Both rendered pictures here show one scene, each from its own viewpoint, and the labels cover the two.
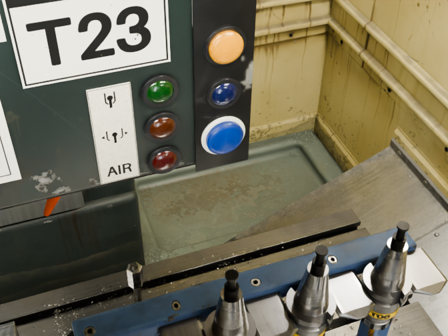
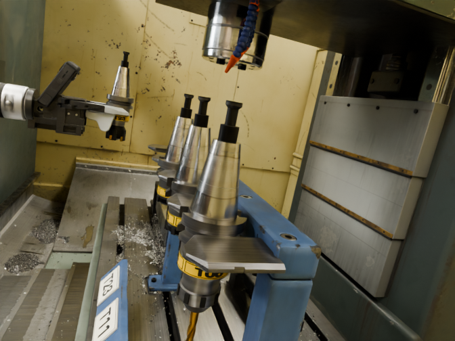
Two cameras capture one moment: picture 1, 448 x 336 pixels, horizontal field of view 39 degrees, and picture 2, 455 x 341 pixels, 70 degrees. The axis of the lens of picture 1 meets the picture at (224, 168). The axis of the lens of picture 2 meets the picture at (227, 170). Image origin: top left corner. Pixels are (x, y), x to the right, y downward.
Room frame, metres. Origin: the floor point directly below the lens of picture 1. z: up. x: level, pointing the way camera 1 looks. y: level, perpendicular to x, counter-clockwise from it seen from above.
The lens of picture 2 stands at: (0.54, -0.50, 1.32)
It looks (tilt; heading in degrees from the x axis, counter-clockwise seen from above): 12 degrees down; 92
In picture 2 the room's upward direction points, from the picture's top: 11 degrees clockwise
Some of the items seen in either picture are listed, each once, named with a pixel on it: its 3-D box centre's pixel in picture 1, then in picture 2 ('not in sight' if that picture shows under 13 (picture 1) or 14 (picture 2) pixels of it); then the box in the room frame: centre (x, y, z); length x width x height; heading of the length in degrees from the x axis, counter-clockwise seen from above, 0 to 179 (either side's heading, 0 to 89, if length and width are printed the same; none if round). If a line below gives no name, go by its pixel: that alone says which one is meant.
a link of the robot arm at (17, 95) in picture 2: not in sight; (18, 103); (0.03, 0.19, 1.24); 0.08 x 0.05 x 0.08; 111
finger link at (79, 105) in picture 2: not in sight; (86, 106); (0.17, 0.21, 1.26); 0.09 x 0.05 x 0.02; 8
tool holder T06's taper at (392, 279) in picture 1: (392, 262); (220, 176); (0.52, -0.22, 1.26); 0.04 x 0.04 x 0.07
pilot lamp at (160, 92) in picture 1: (160, 91); not in sight; (0.36, 0.05, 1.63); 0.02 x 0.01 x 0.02; 111
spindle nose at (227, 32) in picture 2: not in sight; (235, 38); (0.47, 0.35, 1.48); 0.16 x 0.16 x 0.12
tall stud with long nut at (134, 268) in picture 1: (137, 288); not in sight; (0.69, 0.15, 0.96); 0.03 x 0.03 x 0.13
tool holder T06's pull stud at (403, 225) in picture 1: (400, 235); (230, 121); (0.52, -0.22, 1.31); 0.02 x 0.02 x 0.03
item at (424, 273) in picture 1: (421, 273); (228, 253); (0.54, -0.27, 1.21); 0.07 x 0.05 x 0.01; 21
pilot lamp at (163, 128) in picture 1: (162, 127); not in sight; (0.36, 0.05, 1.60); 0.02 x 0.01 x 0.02; 111
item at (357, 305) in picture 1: (349, 296); (199, 204); (0.50, -0.17, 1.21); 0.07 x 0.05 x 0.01; 21
